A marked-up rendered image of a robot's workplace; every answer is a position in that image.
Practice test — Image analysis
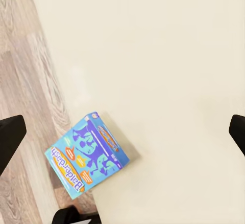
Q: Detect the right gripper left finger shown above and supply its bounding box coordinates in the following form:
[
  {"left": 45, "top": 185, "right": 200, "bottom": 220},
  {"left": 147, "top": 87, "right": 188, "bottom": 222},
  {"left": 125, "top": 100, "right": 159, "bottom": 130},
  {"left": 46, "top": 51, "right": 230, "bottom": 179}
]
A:
[{"left": 0, "top": 115, "right": 27, "bottom": 176}]

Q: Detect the board game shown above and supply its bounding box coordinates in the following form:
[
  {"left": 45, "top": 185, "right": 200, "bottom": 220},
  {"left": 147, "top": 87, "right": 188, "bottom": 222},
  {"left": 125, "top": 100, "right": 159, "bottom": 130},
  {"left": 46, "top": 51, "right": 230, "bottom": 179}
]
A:
[{"left": 45, "top": 111, "right": 130, "bottom": 200}]

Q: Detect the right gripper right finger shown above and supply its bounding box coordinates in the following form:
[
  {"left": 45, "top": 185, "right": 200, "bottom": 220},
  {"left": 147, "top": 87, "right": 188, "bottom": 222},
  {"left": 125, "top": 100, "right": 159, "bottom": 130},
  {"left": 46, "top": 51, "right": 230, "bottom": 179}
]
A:
[{"left": 229, "top": 114, "right": 245, "bottom": 156}]

